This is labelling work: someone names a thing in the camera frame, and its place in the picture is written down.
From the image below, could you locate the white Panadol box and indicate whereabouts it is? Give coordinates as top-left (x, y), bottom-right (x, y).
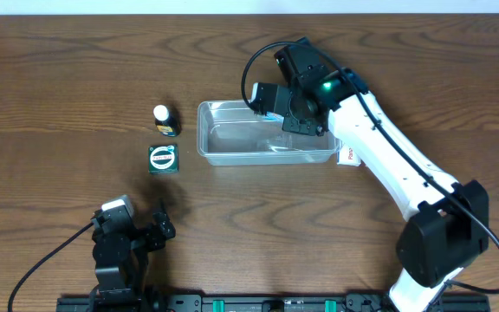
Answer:
top-left (337, 145), bottom-right (361, 166)

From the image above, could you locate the clear plastic container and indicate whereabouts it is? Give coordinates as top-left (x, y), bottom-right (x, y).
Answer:
top-left (197, 100), bottom-right (341, 166)

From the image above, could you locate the small dark bottle white cap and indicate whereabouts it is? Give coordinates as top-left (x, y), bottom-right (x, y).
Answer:
top-left (152, 105), bottom-right (181, 137)

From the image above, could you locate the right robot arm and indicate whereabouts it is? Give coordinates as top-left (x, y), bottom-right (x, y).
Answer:
top-left (251, 38), bottom-right (489, 311)

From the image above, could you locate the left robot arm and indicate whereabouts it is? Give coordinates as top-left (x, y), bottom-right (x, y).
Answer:
top-left (87, 205), bottom-right (176, 311)

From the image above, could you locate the green round-logo box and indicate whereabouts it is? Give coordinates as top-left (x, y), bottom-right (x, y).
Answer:
top-left (148, 144), bottom-right (179, 175)

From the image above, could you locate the left black cable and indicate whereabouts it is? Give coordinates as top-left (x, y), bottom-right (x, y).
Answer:
top-left (7, 221), bottom-right (95, 312)

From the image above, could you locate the black cable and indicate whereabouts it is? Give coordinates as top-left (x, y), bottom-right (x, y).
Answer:
top-left (7, 221), bottom-right (95, 312)
top-left (240, 41), bottom-right (499, 296)

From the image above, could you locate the right black cable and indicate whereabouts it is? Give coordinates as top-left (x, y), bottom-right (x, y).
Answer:
top-left (240, 41), bottom-right (499, 296)

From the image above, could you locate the black mounting rail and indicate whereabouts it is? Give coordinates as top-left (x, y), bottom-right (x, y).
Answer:
top-left (55, 293), bottom-right (491, 312)

